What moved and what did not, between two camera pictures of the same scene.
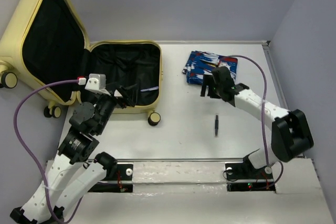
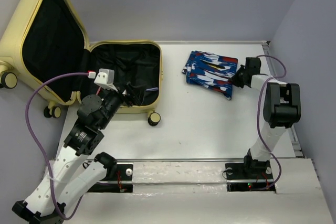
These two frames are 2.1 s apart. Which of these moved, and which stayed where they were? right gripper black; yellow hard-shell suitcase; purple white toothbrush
Moved: right gripper black
Stayed: purple white toothbrush; yellow hard-shell suitcase
